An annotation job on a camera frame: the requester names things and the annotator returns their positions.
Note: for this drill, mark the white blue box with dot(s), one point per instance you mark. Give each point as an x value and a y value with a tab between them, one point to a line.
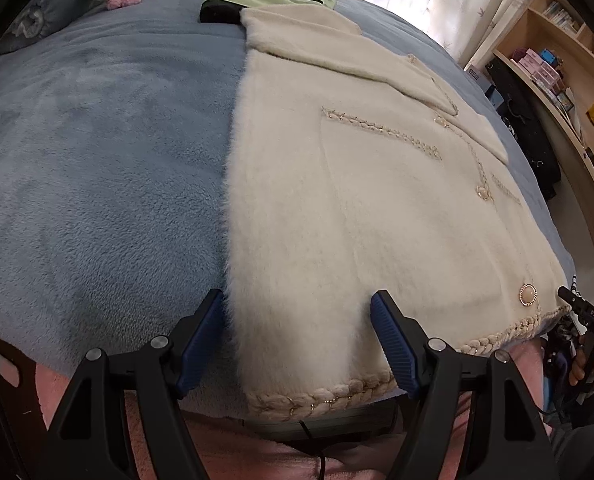
478	76

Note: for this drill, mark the cream fuzzy knit cardigan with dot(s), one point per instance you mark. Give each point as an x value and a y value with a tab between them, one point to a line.
353	169

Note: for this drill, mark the blue fleece bed blanket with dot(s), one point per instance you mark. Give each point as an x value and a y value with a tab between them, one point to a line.
113	137

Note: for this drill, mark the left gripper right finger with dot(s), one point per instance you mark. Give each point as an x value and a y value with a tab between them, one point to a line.
505	437

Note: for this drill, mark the wooden curved shelf unit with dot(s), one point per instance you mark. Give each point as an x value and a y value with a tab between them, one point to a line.
557	32

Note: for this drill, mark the pink storage boxes stack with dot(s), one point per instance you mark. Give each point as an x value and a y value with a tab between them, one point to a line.
539	70

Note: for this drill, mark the black white patterned clothing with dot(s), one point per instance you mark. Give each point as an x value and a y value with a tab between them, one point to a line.
519	114

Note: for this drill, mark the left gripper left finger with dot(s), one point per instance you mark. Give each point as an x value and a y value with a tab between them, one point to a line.
89	434

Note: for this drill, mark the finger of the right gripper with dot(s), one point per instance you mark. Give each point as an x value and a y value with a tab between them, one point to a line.
582	308

